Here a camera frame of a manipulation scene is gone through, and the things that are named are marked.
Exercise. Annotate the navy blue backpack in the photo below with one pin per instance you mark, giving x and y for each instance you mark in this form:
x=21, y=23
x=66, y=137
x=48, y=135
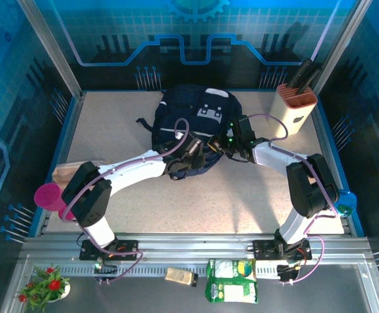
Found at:
x=189, y=111

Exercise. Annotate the green snack packet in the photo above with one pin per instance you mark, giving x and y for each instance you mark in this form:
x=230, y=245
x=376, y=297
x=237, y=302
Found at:
x=231, y=291

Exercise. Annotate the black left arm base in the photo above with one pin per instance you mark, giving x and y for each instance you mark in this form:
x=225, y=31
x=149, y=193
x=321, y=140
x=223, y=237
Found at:
x=128, y=249

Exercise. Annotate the blue plastic goblet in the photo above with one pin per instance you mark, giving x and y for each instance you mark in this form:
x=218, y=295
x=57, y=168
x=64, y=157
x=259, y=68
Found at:
x=349, y=203

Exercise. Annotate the pink plastic goblet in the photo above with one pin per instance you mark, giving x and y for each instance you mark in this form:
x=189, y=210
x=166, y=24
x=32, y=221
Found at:
x=47, y=197

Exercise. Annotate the potted plant red flowers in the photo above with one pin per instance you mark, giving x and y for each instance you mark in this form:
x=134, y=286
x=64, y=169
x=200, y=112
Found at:
x=45, y=287

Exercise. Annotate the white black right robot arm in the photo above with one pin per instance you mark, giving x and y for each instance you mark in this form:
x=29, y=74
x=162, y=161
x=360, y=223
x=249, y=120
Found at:
x=274, y=156

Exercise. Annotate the aluminium front rail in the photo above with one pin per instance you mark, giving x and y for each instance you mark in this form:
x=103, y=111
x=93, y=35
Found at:
x=192, y=244

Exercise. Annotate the cream knife block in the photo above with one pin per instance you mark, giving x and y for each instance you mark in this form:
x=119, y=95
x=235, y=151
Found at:
x=290, y=114

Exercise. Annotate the small beige packet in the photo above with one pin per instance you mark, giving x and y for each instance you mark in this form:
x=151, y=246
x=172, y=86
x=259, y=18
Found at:
x=179, y=276

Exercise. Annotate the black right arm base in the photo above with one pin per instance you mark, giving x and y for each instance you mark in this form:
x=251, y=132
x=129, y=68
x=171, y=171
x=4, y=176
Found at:
x=264, y=249

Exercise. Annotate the aluminium frame post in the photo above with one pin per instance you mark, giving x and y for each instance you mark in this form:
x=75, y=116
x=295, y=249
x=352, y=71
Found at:
x=53, y=49
x=340, y=42

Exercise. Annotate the pink pencil case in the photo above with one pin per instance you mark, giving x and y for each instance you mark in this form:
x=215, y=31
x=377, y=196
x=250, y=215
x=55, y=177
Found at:
x=65, y=171

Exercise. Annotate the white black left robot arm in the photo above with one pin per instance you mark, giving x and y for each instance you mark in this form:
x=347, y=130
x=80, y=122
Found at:
x=133, y=166

